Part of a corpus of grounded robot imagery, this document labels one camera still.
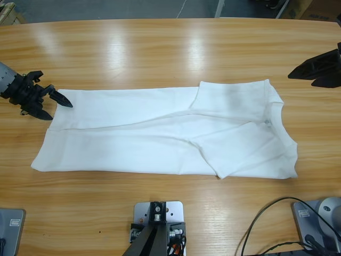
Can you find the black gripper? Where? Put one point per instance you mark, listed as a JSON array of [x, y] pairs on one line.
[[339, 46], [25, 92]]

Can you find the white T-shirt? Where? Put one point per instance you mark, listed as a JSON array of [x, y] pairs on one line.
[[160, 138]]

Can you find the pale printed cardboard box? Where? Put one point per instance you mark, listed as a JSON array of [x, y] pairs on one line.
[[317, 14]]

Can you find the brown cardboard box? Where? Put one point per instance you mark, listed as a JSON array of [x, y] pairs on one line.
[[303, 9]]

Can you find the slanted metal bar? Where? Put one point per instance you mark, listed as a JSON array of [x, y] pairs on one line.
[[283, 9]]

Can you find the dark bystander shoe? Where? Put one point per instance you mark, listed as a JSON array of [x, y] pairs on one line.
[[271, 4]]

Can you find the wooden pallet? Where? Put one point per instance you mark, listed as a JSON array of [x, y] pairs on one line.
[[10, 13]]

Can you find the white upright post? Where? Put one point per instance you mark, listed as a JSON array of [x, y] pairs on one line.
[[219, 8]]

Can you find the grey base plate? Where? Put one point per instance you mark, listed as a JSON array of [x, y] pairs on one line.
[[13, 240], [301, 226]]

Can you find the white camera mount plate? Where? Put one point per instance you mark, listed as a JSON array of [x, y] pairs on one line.
[[175, 210]]

